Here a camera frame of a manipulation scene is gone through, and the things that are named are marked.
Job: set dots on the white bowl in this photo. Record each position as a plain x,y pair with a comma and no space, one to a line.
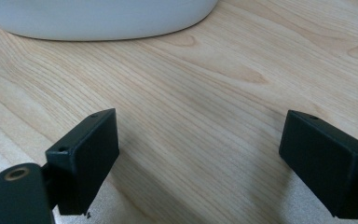
99,18

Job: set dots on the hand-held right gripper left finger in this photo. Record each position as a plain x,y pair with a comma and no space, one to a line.
85,161

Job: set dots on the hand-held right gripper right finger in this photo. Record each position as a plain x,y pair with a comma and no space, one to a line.
326,165

